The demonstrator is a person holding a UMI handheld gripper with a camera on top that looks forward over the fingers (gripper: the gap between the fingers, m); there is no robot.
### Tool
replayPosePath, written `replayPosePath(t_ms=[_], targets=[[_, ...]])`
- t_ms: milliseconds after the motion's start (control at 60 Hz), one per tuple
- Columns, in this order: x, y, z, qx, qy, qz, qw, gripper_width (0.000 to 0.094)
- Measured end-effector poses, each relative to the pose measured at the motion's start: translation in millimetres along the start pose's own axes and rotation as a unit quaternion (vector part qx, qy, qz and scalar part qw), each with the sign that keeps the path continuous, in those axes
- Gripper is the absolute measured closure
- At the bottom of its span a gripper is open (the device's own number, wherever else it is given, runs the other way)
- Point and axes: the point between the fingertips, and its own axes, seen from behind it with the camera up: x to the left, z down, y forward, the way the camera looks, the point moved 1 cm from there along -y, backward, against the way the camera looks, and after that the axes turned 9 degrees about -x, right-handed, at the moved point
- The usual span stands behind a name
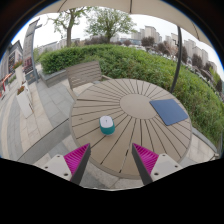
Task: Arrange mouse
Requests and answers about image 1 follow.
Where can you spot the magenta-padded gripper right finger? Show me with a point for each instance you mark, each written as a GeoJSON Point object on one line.
{"type": "Point", "coordinates": [146, 158]}

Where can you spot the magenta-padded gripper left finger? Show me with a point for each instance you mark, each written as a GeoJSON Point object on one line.
{"type": "Point", "coordinates": [76, 158]}

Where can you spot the white and teal computer mouse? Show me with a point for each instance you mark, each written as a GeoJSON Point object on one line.
{"type": "Point", "coordinates": [106, 122]}

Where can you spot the blue mouse pad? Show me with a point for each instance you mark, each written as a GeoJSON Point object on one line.
{"type": "Point", "coordinates": [168, 111]}

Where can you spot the white flower planter box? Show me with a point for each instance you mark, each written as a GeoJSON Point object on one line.
{"type": "Point", "coordinates": [24, 101]}

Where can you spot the beige slatted chair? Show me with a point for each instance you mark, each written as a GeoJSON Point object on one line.
{"type": "Point", "coordinates": [83, 73]}

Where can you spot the green hedge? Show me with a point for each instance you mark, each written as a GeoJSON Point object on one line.
{"type": "Point", "coordinates": [140, 63]}

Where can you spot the dark umbrella pole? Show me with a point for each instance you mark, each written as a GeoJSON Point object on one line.
{"type": "Point", "coordinates": [177, 60]}

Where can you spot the group of apartment buildings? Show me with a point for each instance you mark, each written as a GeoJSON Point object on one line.
{"type": "Point", "coordinates": [191, 48]}

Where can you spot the tall grey sign pillar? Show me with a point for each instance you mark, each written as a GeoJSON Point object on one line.
{"type": "Point", "coordinates": [30, 43]}

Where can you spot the sparse tree with bare trunk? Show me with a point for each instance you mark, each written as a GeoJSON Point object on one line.
{"type": "Point", "coordinates": [69, 33]}

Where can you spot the leafy green tree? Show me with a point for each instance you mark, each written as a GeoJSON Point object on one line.
{"type": "Point", "coordinates": [108, 21]}

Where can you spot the beige umbrella canopy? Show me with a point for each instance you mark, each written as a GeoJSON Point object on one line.
{"type": "Point", "coordinates": [116, 6]}

